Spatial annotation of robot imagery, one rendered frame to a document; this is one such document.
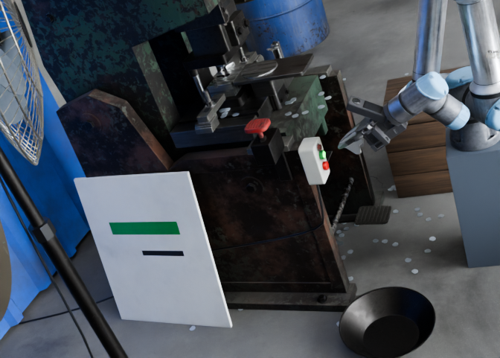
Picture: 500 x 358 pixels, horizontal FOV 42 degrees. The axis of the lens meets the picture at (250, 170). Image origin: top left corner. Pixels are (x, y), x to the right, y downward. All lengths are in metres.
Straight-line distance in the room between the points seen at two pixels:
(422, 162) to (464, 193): 0.50
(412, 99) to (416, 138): 0.78
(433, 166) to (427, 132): 0.16
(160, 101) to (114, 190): 0.38
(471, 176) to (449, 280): 0.39
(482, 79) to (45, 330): 1.94
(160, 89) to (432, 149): 1.06
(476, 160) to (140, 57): 1.08
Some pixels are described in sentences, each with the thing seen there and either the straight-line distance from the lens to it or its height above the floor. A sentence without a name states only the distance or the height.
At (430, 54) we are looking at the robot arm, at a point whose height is 0.79.
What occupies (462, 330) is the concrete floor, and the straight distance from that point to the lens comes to 2.15.
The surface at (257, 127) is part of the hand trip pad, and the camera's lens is 1.85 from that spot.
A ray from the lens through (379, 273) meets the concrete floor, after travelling 2.39.
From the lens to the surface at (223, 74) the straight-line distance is 2.25.
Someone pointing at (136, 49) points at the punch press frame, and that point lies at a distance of 2.12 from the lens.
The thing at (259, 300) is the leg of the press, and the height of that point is 0.03.
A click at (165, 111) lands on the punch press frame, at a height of 0.76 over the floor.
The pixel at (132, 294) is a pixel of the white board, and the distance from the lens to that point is 2.57.
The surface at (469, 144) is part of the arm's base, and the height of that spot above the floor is 0.47.
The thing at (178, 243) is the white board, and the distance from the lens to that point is 2.30.
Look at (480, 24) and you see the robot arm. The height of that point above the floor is 0.88.
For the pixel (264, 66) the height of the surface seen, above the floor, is 0.79.
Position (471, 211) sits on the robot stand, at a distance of 2.19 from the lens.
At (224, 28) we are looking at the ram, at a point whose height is 0.96.
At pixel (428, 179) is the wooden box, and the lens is 2.65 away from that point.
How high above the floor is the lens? 1.56
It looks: 29 degrees down
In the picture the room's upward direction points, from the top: 21 degrees counter-clockwise
